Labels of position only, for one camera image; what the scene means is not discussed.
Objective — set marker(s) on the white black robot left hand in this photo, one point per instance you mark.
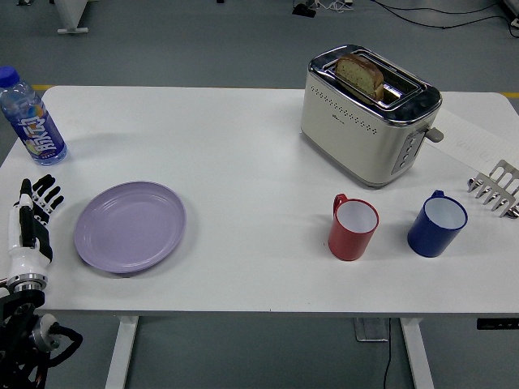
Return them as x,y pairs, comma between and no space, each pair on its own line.
20,259

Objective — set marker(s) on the purple round plate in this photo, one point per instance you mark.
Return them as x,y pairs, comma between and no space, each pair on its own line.
129,231

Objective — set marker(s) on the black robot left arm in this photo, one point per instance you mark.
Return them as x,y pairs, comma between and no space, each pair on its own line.
20,324

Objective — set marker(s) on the blue-capped drink bottle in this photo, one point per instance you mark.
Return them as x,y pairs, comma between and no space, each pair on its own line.
36,125

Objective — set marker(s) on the white table leg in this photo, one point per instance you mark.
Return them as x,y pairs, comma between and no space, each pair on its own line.
121,352
417,356

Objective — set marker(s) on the white stand foot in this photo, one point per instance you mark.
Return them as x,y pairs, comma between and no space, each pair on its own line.
71,16

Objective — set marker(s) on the red cup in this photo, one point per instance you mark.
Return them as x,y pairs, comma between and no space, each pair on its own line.
348,243

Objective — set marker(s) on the cream silver toaster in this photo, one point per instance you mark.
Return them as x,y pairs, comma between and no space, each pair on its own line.
348,138

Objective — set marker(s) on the black device on floor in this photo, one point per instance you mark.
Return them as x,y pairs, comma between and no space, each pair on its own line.
304,10

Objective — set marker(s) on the brown bread slice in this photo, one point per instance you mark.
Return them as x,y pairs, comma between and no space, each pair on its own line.
361,77

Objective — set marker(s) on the blue cup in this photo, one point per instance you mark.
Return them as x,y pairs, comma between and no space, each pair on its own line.
430,239

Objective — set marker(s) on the white paper sheet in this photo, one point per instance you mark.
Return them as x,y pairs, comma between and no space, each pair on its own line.
470,133

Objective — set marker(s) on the silver metal toast rack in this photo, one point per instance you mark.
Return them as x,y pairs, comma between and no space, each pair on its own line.
496,190

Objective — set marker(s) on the black desk control panel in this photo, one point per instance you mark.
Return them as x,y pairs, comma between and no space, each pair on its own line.
498,324

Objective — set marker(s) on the grey under-table bracket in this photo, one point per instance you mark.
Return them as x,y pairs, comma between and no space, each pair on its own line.
371,330

